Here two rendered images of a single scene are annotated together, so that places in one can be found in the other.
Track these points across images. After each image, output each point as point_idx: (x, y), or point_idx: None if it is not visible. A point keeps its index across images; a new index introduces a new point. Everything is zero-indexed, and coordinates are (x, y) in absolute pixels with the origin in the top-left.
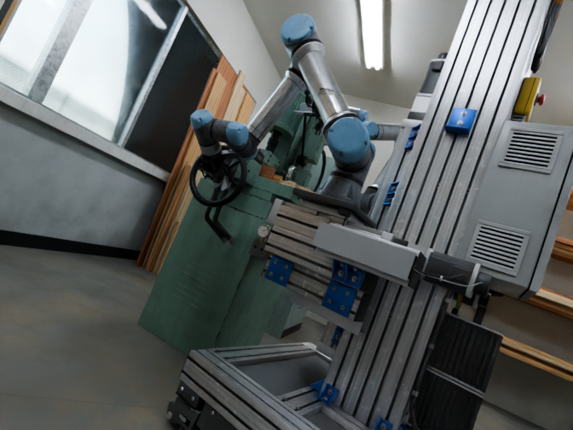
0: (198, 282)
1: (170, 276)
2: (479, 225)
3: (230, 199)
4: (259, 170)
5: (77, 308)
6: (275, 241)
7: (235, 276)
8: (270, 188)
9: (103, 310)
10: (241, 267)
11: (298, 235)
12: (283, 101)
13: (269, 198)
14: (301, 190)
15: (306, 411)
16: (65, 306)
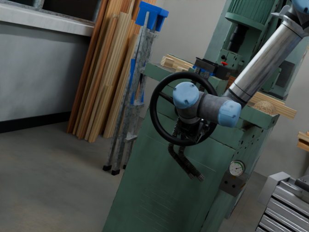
0: (161, 207)
1: (130, 197)
2: None
3: (201, 140)
4: (226, 86)
5: (43, 231)
6: (270, 226)
7: (203, 207)
8: (241, 113)
9: (65, 227)
10: (209, 198)
11: (298, 227)
12: (280, 57)
13: (240, 125)
14: (306, 185)
15: None
16: (32, 231)
